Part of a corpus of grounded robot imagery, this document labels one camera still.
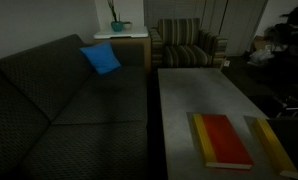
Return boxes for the grey coffee table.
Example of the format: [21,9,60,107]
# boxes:
[157,67,298,180]

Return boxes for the white closet doors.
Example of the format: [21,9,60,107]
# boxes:
[202,0,269,57]

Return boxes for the small white pot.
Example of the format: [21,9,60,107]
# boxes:
[122,21,133,31]

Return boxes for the brown cardboard box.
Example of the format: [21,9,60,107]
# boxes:
[252,34,273,53]

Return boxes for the dark grey patterned sofa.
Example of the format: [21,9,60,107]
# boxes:
[0,33,153,180]

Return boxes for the white plastic bag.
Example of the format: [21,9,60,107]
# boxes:
[247,46,277,66]

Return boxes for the striped armchair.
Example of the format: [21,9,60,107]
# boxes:
[148,17,229,70]

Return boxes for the dark clutter pile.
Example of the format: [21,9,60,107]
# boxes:
[265,1,298,46]

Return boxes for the window blinds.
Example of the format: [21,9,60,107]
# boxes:
[142,0,207,29]

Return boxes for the teal pot with plant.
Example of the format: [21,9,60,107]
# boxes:
[106,0,124,33]

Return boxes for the red book with yellow spine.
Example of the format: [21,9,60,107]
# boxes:
[191,113,255,171]

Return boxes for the blue cushion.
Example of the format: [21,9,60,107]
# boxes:
[78,40,123,76]

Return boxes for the wooden side table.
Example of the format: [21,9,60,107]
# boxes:
[92,35,153,75]

